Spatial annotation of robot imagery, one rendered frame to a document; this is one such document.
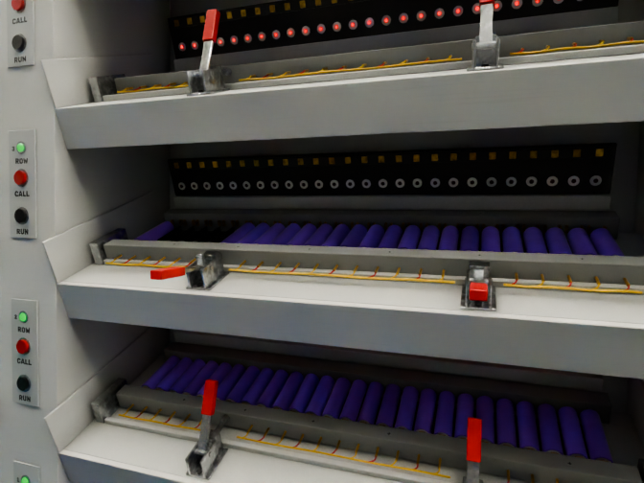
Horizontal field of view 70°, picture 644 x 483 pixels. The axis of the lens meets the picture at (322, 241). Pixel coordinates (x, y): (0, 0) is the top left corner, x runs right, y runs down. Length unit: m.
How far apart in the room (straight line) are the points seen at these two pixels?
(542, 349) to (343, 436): 0.22
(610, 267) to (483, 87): 0.18
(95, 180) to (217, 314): 0.25
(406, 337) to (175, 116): 0.31
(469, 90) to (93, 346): 0.51
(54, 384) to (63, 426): 0.05
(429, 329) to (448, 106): 0.19
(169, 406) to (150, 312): 0.14
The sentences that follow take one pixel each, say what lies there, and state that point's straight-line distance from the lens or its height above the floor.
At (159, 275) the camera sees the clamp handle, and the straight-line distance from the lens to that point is 0.42.
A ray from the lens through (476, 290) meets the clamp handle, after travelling 0.33.
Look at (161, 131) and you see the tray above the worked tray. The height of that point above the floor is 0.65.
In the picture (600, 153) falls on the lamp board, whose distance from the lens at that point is 0.56.
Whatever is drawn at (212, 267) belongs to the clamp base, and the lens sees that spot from 0.48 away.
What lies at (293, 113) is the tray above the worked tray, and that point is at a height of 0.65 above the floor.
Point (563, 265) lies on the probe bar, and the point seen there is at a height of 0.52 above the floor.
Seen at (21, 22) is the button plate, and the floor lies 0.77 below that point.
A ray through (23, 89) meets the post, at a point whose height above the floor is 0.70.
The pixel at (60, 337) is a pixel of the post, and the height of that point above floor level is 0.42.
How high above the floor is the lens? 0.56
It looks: 2 degrees down
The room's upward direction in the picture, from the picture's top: 1 degrees clockwise
